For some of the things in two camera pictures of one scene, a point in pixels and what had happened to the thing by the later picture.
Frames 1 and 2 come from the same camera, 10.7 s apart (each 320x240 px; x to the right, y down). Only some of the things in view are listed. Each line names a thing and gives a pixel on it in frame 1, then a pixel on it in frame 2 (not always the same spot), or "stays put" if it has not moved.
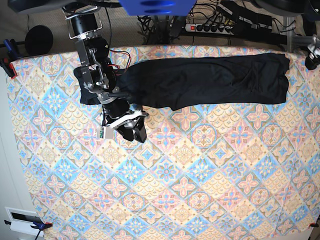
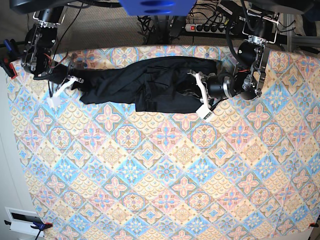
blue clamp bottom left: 39,226 stays put
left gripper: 116,114 -> 58,79
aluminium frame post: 292,39 stays put
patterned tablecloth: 248,171 stays put
